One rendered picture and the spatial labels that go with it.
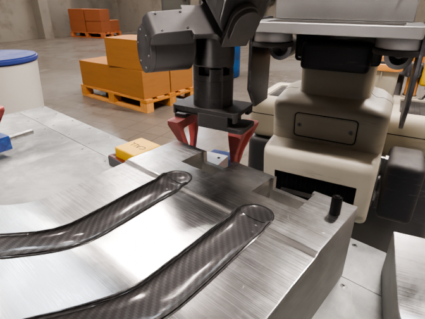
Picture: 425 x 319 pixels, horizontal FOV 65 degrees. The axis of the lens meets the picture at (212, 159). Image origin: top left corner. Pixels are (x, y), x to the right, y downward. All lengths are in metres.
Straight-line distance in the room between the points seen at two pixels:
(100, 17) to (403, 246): 10.88
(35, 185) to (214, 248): 0.39
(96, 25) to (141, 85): 7.78
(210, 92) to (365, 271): 0.29
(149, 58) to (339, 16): 0.34
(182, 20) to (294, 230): 0.27
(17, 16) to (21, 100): 8.78
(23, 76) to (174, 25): 2.33
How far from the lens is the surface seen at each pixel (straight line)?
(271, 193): 0.39
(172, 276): 0.28
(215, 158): 0.51
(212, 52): 0.45
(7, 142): 0.74
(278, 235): 0.30
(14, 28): 11.36
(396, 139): 0.96
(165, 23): 0.42
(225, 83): 0.46
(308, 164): 0.69
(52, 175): 0.63
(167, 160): 0.42
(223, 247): 0.30
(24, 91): 2.72
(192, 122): 0.53
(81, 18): 11.52
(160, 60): 0.42
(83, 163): 0.65
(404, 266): 0.36
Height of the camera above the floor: 1.07
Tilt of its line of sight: 26 degrees down
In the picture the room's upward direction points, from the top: straight up
